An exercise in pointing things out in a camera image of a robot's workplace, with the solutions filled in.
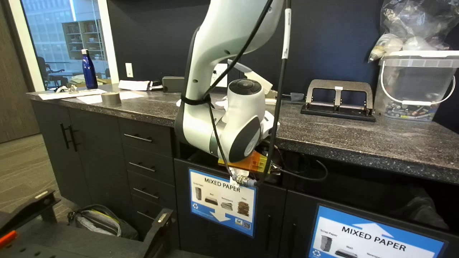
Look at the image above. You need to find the white paper back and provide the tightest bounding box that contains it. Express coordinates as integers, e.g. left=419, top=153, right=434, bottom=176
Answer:
left=229, top=167, right=257, bottom=186

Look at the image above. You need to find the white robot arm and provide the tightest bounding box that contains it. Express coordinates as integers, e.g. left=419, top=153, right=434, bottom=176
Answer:
left=176, top=0, right=284, bottom=162

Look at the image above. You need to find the left trash bin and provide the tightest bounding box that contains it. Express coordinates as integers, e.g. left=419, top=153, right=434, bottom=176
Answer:
left=182, top=142, right=284, bottom=186

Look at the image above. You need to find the trash bin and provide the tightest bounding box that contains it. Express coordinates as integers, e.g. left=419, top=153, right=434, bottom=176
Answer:
left=292, top=157, right=450, bottom=231
left=182, top=142, right=284, bottom=186

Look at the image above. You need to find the right trash bin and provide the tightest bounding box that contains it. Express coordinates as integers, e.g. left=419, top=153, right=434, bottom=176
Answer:
left=292, top=157, right=450, bottom=231

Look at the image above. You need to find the left mixed paper label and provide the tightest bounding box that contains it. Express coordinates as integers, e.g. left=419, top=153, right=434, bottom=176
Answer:
left=189, top=169, right=257, bottom=236

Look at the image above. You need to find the mixed paper label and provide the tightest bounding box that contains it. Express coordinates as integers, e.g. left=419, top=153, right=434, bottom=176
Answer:
left=189, top=169, right=257, bottom=236
left=308, top=206, right=444, bottom=258

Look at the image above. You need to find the black power adapter box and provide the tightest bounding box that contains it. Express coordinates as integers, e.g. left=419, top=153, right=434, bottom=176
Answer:
left=162, top=76, right=185, bottom=93

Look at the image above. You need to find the black drawer stack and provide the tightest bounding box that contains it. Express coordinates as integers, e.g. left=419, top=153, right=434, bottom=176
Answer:
left=119, top=119, right=175, bottom=219

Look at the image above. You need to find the black three hole punch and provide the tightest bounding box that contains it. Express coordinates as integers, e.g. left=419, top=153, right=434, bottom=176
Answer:
left=301, top=79, right=376, bottom=122

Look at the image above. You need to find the white flat box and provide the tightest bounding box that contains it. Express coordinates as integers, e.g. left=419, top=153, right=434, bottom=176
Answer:
left=117, top=80, right=150, bottom=92

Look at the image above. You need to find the black double door cabinet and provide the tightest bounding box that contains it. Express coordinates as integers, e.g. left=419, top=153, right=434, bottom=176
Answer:
left=31, top=100, right=129, bottom=212

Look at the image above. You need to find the large white paper sheet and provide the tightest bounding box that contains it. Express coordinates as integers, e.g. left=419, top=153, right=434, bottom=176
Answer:
left=37, top=89, right=105, bottom=100

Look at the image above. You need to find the right mixed paper label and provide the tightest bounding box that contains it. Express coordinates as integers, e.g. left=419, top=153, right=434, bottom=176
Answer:
left=308, top=206, right=444, bottom=258

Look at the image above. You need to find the blue water bottle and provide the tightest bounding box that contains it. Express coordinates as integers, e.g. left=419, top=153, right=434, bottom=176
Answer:
left=82, top=49, right=97, bottom=89

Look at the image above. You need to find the grey black bag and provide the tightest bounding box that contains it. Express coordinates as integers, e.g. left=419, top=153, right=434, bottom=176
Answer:
left=67, top=205, right=139, bottom=239

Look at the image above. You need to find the clear plastic bucket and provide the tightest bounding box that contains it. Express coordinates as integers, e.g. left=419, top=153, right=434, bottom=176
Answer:
left=374, top=50, right=459, bottom=122

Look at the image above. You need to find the clear plastic bag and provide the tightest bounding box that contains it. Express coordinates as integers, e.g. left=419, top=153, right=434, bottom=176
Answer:
left=367, top=0, right=459, bottom=61

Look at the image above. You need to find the black cart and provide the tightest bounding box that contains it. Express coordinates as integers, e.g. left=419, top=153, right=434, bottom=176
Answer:
left=0, top=189, right=172, bottom=258

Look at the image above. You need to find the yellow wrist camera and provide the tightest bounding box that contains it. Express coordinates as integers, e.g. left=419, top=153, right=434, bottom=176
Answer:
left=228, top=150, right=267, bottom=173

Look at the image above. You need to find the white wall switch plate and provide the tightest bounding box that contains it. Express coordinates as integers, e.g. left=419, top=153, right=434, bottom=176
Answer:
left=125, top=63, right=133, bottom=79

